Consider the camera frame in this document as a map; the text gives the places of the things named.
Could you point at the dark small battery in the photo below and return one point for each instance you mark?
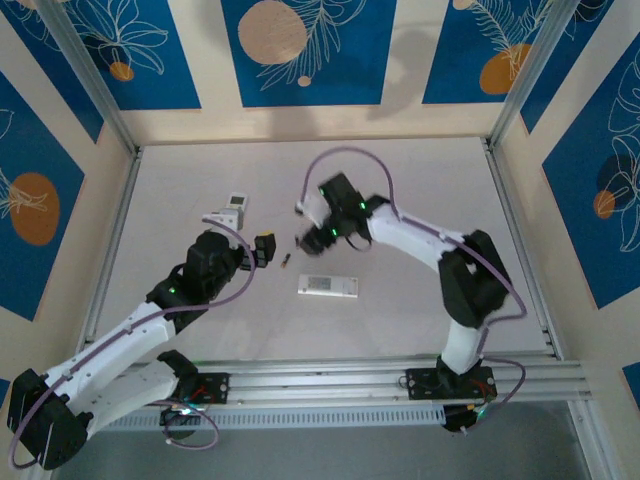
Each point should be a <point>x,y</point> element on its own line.
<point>285,261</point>

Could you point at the white remote with printed label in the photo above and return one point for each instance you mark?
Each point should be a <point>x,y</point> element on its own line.
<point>340,287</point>

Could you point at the white remote with display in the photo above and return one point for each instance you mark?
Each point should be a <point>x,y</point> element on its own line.
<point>239,201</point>

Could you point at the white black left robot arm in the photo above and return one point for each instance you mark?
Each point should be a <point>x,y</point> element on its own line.
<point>115,345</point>

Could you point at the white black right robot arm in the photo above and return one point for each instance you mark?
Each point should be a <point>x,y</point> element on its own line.
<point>415,240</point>

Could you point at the black electronics box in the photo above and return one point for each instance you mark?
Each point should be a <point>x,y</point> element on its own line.
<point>175,419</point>
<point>457,417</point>

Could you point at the aluminium frame rail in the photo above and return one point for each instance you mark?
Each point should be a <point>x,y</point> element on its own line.
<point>515,220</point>
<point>118,220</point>

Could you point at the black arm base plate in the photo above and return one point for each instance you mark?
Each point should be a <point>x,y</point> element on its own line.
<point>422,382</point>
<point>215,387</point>

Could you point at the wide aluminium base rail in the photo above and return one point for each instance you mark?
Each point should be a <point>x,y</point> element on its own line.
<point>325,382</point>

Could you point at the aluminium frame post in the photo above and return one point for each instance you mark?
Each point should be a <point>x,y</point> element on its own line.
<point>96,85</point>
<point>590,440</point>
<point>45,465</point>
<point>537,65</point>

